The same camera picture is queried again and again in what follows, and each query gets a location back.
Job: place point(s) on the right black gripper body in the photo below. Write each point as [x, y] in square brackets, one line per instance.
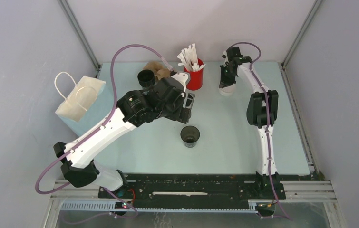
[228, 77]

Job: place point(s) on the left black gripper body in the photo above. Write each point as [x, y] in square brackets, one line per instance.
[176, 111]

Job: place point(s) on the white plastic cup lid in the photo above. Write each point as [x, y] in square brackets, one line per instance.
[227, 91]

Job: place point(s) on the black paper coffee cup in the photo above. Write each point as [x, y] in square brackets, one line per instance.
[146, 78]

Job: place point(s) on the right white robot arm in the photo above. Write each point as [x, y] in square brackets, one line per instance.
[262, 108]

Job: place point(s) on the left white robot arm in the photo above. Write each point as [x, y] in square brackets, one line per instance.
[135, 108]

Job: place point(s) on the red ribbed cup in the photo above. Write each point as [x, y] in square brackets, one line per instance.
[196, 79]

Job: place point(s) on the brown cardboard cup carrier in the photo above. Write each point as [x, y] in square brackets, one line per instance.
[159, 70]

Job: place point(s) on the light blue paper bag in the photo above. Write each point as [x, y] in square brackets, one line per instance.
[89, 102]

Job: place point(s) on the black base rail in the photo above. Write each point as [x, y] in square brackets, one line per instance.
[202, 191]

